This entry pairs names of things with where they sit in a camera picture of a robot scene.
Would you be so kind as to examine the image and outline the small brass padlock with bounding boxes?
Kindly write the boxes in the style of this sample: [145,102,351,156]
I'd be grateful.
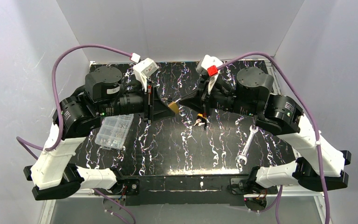
[166,98,179,114]

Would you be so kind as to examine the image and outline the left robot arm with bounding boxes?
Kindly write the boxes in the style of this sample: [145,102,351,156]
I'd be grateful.
[24,66,179,201]

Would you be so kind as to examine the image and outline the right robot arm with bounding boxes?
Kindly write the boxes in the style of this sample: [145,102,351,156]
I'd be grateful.
[179,67,351,195]

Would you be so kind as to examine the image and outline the yellow padlock with keys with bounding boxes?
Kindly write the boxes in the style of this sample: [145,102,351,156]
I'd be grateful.
[193,113,208,128]

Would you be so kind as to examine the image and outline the clear plastic screw box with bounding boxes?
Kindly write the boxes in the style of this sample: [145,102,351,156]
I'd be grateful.
[95,114,134,150]

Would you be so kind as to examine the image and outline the silver open-end wrench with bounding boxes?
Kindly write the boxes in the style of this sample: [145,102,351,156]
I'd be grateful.
[237,125,259,165]

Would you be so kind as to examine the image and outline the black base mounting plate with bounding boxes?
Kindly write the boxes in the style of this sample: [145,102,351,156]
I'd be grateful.
[94,175,278,207]

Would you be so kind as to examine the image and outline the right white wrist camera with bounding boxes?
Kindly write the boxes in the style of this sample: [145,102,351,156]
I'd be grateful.
[196,55,223,94]

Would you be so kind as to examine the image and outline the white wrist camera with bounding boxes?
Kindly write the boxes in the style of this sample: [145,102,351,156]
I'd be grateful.
[130,53,159,92]
[196,55,223,94]

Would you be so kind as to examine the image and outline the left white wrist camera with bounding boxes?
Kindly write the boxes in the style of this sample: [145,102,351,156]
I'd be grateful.
[130,53,159,92]

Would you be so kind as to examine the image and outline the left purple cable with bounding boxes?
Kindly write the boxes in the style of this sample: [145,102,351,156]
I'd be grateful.
[16,44,141,224]

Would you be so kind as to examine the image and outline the purple cable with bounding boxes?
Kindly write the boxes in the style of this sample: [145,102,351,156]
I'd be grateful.
[216,51,331,224]
[16,44,141,224]

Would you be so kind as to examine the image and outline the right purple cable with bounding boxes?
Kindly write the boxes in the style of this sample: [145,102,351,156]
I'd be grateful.
[216,51,331,224]

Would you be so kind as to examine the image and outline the aluminium frame rail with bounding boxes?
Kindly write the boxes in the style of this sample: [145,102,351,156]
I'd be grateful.
[38,199,56,224]

